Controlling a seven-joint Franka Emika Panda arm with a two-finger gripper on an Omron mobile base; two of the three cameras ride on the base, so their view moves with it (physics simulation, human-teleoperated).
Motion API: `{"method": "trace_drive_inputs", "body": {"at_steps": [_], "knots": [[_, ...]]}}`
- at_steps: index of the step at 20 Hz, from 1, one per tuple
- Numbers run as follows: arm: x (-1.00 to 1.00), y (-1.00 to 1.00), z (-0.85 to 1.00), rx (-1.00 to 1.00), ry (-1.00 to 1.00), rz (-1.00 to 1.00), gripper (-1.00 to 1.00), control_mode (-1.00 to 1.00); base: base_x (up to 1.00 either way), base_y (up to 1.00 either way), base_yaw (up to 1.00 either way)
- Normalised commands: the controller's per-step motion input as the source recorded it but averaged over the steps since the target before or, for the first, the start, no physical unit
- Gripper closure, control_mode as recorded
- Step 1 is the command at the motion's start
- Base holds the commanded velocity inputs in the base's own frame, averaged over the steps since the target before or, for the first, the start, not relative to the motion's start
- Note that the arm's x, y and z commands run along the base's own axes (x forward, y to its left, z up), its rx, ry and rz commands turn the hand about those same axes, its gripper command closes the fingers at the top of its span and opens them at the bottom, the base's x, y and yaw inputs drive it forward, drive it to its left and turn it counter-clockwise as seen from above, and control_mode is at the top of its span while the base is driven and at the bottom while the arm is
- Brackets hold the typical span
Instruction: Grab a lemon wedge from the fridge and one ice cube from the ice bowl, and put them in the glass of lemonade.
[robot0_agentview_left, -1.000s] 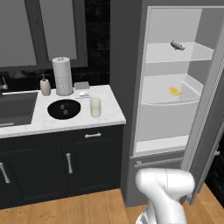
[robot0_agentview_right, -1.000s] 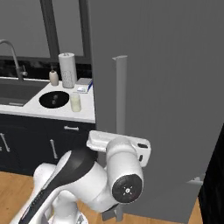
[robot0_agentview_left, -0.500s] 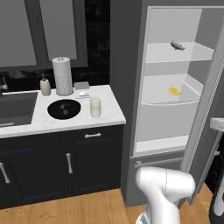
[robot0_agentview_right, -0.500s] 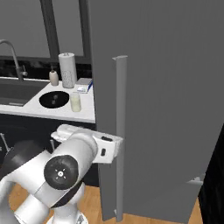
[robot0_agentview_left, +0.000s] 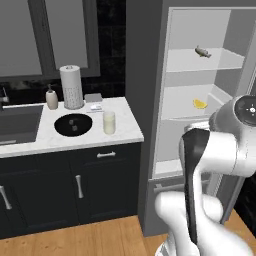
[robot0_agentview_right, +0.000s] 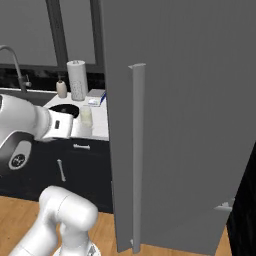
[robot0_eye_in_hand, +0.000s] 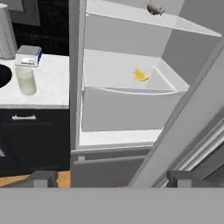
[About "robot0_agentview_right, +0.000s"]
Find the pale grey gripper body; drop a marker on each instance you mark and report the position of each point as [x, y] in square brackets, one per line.
[77, 130]

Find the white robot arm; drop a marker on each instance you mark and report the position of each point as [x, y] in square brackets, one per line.
[23, 116]

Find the glass of lemonade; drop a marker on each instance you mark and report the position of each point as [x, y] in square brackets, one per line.
[86, 115]

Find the black ice bowl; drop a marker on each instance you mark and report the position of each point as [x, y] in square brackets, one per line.
[65, 108]

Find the grey fridge door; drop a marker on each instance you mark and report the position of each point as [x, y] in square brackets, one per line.
[193, 116]

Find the black fridge body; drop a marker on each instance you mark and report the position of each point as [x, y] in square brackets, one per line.
[245, 206]

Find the black drawer front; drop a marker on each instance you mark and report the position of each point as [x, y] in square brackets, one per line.
[95, 146]

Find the white and blue pack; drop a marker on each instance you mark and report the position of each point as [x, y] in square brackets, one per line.
[96, 101]

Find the grey flat block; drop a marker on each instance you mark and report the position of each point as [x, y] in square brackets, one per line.
[96, 92]

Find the beige soap dispenser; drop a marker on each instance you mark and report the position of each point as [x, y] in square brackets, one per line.
[61, 89]

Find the white paper towel roll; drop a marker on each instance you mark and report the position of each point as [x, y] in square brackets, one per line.
[77, 80]

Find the black cupboard door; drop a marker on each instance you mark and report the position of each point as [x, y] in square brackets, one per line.
[90, 180]

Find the dark sink basin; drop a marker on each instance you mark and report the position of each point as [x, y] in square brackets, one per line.
[36, 97]

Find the grey sink tap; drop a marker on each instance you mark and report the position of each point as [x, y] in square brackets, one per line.
[16, 63]

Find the dark framed window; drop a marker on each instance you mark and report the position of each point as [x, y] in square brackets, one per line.
[58, 33]

